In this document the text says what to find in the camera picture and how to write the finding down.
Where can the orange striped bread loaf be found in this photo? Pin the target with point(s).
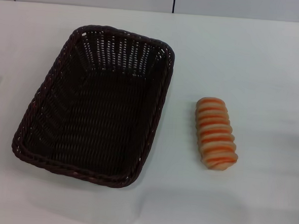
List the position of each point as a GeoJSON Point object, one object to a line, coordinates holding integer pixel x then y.
{"type": "Point", "coordinates": [215, 133]}

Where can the black woven wicker basket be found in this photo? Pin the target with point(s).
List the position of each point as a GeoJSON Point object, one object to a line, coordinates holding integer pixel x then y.
{"type": "Point", "coordinates": [93, 118]}

